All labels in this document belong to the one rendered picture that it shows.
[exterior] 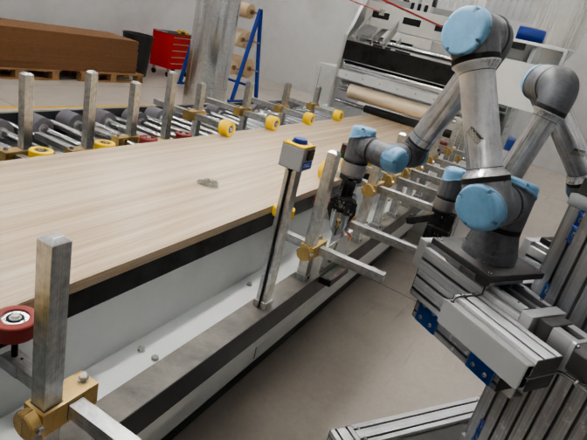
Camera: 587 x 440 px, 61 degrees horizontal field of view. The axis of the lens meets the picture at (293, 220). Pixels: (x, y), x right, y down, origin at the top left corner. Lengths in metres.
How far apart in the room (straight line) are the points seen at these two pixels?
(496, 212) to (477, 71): 0.34
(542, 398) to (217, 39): 4.92
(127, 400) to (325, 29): 11.33
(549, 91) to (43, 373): 1.46
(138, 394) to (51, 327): 0.38
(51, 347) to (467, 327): 0.92
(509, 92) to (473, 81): 2.94
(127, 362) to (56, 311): 0.56
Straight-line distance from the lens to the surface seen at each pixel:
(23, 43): 7.71
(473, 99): 1.30
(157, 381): 1.23
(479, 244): 1.43
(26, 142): 2.10
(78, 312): 1.25
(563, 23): 8.32
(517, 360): 1.24
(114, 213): 1.51
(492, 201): 1.25
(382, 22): 4.82
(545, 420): 1.63
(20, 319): 1.06
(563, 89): 1.67
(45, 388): 0.95
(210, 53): 5.78
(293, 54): 12.53
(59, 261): 0.82
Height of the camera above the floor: 1.52
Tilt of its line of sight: 21 degrees down
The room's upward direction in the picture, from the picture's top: 14 degrees clockwise
